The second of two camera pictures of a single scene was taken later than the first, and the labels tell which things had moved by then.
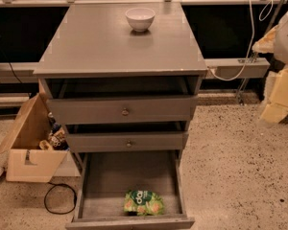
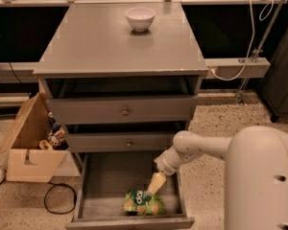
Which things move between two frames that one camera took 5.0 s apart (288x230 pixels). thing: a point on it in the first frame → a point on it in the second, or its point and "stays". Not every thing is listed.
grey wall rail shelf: [237, 68] stays
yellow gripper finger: [267, 43] → [158, 179]
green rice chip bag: [142, 202] stays
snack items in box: [57, 138] stays
